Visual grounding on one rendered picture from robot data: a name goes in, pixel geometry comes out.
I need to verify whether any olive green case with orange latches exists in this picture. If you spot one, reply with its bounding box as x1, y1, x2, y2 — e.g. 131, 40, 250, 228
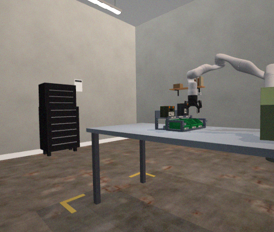
160, 106, 175, 118

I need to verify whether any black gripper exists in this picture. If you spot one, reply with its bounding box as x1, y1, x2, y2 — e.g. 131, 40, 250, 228
184, 95, 202, 114

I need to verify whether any green bin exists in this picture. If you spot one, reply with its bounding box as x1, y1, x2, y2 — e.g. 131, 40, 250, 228
169, 120, 190, 130
184, 118, 203, 127
185, 119, 197, 129

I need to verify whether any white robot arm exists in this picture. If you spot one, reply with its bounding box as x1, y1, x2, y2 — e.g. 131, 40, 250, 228
186, 54, 274, 95

